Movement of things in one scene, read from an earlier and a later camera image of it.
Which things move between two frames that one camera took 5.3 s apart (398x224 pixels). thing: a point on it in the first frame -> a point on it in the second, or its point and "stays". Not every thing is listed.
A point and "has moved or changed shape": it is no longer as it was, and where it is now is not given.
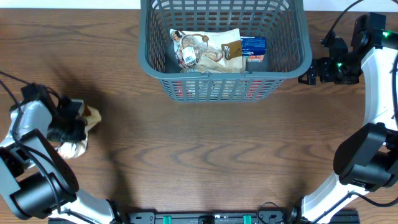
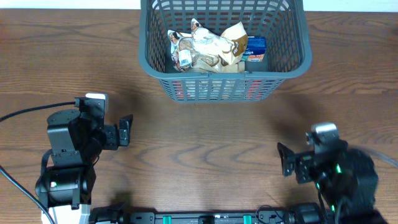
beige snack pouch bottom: [90, 117] has moved or changed shape
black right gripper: [323, 63] -> [303, 160]
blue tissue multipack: [254, 48] stays
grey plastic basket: [282, 23] stays
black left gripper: [76, 132] -> [112, 138]
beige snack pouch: [208, 66] stays
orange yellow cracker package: [218, 90] stays
